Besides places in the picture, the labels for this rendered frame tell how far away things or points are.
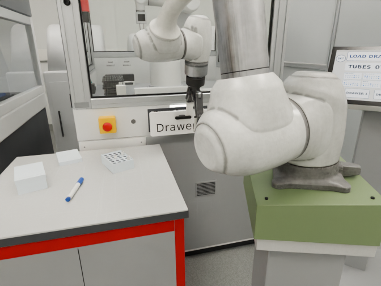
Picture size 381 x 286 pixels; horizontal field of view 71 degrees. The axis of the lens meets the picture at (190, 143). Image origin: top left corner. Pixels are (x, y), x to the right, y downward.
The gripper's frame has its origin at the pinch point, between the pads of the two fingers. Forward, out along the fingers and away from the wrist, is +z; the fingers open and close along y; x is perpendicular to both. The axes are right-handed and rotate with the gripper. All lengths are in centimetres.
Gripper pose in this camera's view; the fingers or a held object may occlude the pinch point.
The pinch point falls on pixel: (193, 121)
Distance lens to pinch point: 115.4
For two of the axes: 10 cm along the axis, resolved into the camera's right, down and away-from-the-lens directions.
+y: -2.5, -5.1, 8.2
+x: -9.7, 0.9, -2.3
